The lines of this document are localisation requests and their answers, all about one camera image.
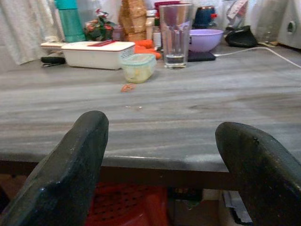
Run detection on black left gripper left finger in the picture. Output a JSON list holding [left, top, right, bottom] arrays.
[[0, 110, 110, 226]]

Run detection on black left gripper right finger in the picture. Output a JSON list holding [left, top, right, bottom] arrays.
[[215, 121, 301, 226]]

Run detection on red plastic crate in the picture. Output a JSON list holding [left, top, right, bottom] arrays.
[[86, 182, 169, 226]]

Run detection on red rubber band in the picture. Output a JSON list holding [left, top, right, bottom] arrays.
[[120, 83, 137, 93]]

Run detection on small black object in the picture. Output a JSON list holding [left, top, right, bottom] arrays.
[[41, 56, 66, 68]]

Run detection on white box with red lid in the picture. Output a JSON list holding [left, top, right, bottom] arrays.
[[41, 40, 136, 71]]

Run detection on small green-lidded food container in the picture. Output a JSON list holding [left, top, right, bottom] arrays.
[[121, 53, 158, 84]]

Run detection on black flat mat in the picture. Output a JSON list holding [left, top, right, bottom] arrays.
[[187, 50, 216, 63]]

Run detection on black pouch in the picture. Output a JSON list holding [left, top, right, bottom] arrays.
[[224, 25, 259, 48]]

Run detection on purple plastic bowl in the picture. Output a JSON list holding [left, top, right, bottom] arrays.
[[188, 29, 224, 53]]

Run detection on white curtain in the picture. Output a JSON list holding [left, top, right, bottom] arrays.
[[0, 0, 64, 65]]

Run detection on orange carrots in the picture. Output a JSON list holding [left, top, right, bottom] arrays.
[[134, 39, 163, 60]]

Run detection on red and green potted plant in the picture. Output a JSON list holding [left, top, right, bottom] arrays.
[[83, 8, 116, 42]]

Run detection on white appliance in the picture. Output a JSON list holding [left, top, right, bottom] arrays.
[[277, 0, 301, 49]]

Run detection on teal bottle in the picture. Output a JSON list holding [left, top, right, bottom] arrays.
[[54, 0, 86, 43]]

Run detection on clear plastic bag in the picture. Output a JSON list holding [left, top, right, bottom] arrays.
[[222, 0, 249, 27]]

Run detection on tall clear drinking glass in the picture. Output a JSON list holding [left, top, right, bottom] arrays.
[[159, 3, 194, 70]]

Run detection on brown paper bag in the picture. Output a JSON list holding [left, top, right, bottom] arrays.
[[118, 0, 148, 42]]

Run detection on small spice jar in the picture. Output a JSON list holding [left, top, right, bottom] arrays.
[[145, 9, 158, 41]]

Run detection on white cable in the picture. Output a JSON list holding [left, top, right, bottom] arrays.
[[214, 46, 301, 69]]

